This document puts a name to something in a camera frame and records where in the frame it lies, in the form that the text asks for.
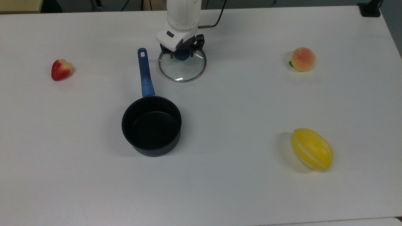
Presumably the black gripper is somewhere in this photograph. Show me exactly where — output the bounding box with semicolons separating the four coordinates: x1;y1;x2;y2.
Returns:
160;34;205;60

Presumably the glass lid with blue knob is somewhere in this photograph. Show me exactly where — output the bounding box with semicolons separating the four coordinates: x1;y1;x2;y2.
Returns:
158;47;207;83

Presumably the orange peach toy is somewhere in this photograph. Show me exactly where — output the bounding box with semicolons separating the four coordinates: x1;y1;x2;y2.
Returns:
289;47;316;72

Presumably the red strawberry toy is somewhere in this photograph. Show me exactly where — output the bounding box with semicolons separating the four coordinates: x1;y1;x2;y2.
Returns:
51;59;73;82

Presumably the black round object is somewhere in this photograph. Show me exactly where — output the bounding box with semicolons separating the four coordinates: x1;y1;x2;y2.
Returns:
41;0;62;13

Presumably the yellow striped melon toy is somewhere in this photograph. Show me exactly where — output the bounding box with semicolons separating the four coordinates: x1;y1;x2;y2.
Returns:
291;128;334;171

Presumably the wooden panel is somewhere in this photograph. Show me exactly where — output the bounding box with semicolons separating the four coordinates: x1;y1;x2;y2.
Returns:
0;0;43;13

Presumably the black table clamp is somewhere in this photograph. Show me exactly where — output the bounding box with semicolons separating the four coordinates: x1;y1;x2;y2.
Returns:
357;0;382;18

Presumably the dark gripper cable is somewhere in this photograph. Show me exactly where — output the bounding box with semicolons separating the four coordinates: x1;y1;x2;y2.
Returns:
197;0;228;29

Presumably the dark blue saucepan blue handle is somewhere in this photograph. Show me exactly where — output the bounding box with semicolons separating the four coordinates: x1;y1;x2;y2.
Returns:
121;48;182;157

